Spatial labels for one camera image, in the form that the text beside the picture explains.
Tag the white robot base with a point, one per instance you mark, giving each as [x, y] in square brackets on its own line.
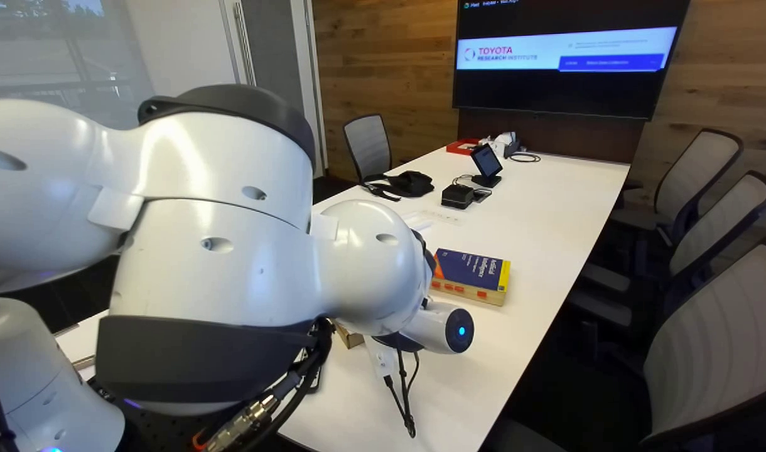
[43, 402]

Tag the white device with cable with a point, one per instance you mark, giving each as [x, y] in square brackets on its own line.
[510, 147]

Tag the wall mounted tv screen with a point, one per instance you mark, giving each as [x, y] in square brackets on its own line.
[603, 58]

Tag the grey mesh chair middle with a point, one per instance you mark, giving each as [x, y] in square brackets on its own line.
[632, 303]

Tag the red small box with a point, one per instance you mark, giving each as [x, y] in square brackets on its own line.
[460, 147]

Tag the grey mesh chair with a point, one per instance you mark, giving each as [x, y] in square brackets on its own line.
[683, 185]
[632, 303]
[702, 372]

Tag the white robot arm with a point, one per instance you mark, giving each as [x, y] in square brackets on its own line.
[226, 269]

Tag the grey chair at table end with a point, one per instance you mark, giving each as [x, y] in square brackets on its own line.
[368, 145]

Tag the black square device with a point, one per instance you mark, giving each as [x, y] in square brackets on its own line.
[457, 196]

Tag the grey mesh chair near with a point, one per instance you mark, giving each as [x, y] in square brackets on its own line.
[702, 372]

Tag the wall whiteboard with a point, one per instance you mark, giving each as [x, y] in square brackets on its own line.
[74, 54]

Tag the blue and yellow book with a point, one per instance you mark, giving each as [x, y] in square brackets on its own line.
[470, 277]

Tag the grey mesh chair far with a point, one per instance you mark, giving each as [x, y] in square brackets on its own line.
[683, 185]

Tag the small tablet on stand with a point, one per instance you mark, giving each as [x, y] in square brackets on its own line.
[489, 166]

